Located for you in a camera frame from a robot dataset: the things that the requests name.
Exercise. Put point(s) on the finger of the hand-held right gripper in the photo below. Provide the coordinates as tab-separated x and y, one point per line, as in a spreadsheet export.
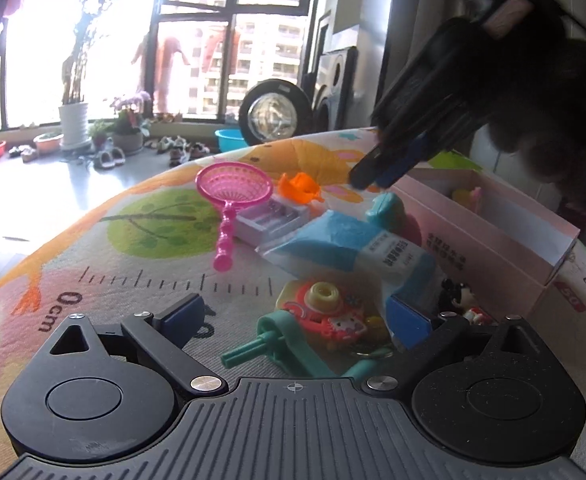
405	160
368	170

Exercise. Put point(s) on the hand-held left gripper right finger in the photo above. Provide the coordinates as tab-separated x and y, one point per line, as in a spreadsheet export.
410	324

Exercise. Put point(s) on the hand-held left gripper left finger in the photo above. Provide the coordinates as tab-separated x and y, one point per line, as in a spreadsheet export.
183	316

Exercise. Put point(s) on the small teal plastic toy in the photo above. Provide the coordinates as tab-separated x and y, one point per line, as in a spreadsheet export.
385	210

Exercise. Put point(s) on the black white cartoon figure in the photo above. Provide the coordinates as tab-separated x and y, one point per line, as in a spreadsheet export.
460	297

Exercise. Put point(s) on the orange plastic toy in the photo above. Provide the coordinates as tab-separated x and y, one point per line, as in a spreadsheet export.
300	187

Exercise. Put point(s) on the bagged pink toy camera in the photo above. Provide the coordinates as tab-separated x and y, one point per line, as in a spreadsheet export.
330	317

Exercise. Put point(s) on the blue sand bag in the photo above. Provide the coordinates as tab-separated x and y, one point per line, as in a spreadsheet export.
343	250

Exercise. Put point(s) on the pink cardboard box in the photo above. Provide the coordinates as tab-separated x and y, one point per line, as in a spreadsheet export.
493	255

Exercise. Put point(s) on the pale blue battery charger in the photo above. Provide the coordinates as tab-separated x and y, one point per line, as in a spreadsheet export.
268	220

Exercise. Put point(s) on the pink toy net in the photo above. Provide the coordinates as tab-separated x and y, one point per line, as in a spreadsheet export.
233	185

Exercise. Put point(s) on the person's right hand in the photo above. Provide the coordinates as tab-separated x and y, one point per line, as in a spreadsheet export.
563	120

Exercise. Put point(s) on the yellow toy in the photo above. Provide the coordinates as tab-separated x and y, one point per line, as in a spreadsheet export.
460	196

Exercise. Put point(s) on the printed play mat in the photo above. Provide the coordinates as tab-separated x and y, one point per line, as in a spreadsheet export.
138	260

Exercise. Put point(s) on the pink doll toy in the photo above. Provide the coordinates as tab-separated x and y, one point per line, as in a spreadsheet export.
476	197

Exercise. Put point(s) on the leaning framed boards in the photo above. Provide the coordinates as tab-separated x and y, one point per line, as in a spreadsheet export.
335	80

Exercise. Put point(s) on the blue plastic basin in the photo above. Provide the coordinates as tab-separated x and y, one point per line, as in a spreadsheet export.
230	141

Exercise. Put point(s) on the row of shoes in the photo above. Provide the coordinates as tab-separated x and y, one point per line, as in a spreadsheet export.
108	159

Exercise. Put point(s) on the potted pink orchid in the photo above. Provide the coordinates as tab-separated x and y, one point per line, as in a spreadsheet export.
127	141

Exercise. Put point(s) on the small green potted plant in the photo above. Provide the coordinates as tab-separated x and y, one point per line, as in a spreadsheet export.
99	132

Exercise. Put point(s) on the pink bowl planter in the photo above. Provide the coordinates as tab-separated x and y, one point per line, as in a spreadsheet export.
49	144

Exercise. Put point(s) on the tall plant in white pot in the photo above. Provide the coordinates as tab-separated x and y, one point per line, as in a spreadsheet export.
74	125

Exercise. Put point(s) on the hanging orange garment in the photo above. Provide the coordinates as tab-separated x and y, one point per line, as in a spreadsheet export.
165	70

